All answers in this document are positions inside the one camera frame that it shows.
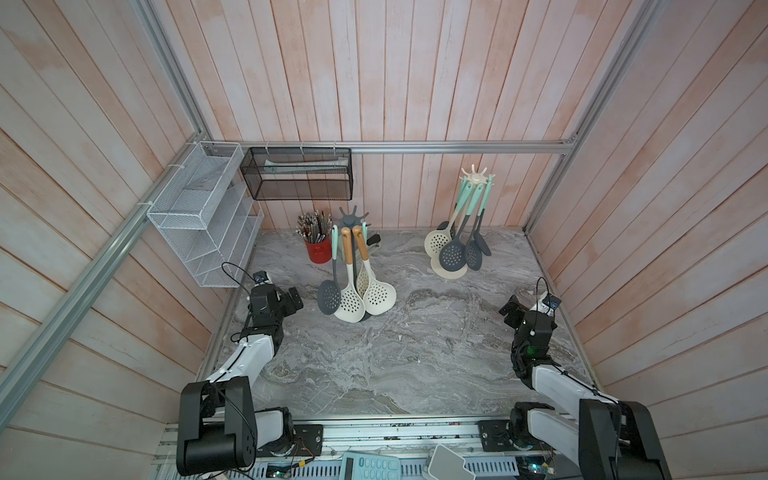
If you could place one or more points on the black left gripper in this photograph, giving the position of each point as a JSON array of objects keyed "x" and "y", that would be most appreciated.
[{"x": 290, "y": 308}]

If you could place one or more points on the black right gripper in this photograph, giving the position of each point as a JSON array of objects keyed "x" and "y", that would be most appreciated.
[{"x": 520, "y": 311}]

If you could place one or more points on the grey skimmer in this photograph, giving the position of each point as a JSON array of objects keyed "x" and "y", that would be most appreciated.
[
  {"x": 473, "y": 253},
  {"x": 329, "y": 293},
  {"x": 479, "y": 239}
]

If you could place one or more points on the large cream skimmer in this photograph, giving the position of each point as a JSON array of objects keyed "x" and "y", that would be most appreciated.
[{"x": 351, "y": 309}]

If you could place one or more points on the grey skimmer front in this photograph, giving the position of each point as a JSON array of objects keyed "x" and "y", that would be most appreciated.
[{"x": 473, "y": 253}]

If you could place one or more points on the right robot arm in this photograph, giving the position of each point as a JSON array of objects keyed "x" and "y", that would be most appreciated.
[{"x": 605, "y": 437}]

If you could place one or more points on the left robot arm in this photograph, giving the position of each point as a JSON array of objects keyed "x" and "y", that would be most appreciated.
[{"x": 219, "y": 429}]

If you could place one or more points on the cream utensil rack stand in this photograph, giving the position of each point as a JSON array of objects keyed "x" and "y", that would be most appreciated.
[{"x": 475, "y": 178}]

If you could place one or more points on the grey utensil rack stand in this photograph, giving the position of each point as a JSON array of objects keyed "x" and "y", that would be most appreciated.
[{"x": 350, "y": 220}]

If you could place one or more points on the red metal pencil cup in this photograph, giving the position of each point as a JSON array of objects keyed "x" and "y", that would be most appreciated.
[{"x": 321, "y": 252}]

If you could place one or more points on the bundle of pencils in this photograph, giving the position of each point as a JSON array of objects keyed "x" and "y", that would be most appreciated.
[{"x": 314, "y": 227}]

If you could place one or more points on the grey plastic box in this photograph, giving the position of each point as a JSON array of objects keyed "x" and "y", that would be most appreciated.
[{"x": 445, "y": 464}]

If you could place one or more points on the grey calculator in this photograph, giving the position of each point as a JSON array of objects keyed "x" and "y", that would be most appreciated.
[{"x": 361, "y": 466}]

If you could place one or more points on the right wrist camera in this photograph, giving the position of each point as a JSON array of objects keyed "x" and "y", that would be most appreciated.
[{"x": 547, "y": 304}]

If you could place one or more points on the white wire mesh shelf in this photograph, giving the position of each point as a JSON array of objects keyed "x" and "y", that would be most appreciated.
[{"x": 207, "y": 218}]

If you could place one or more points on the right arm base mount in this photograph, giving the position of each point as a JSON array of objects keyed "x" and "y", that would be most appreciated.
[{"x": 531, "y": 424}]

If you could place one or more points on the black mesh wall basket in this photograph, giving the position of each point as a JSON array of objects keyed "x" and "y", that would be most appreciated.
[{"x": 298, "y": 173}]

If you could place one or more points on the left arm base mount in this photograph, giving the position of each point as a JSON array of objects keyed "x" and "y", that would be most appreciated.
[{"x": 279, "y": 436}]

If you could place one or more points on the aluminium rail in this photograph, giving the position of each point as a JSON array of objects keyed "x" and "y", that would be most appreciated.
[{"x": 409, "y": 435}]

